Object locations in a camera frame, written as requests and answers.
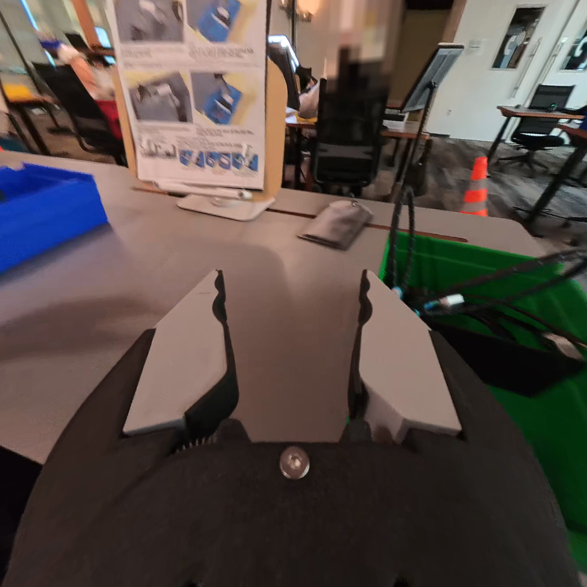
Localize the wooden stand board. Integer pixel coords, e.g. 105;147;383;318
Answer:
110;0;288;202

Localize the green storage bin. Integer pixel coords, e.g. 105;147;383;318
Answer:
378;231;587;567

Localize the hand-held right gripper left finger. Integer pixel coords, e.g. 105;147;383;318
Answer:
121;269;240;441

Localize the grey sign on black stand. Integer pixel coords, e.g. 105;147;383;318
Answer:
393;42;465;202

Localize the black bin divider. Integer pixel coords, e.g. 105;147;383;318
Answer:
429;316;587;398

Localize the wooden top desk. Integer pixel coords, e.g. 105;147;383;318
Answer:
486;105;587;227

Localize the blue storage bin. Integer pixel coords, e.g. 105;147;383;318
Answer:
0;164;110;276

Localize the white stand base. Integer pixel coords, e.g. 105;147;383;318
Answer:
175;183;277;222

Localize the black office chair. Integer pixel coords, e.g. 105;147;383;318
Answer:
497;84;576;171

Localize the orange traffic cone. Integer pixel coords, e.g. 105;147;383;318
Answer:
460;156;489;217

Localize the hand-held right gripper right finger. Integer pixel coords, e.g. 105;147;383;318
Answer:
346;269;463;443

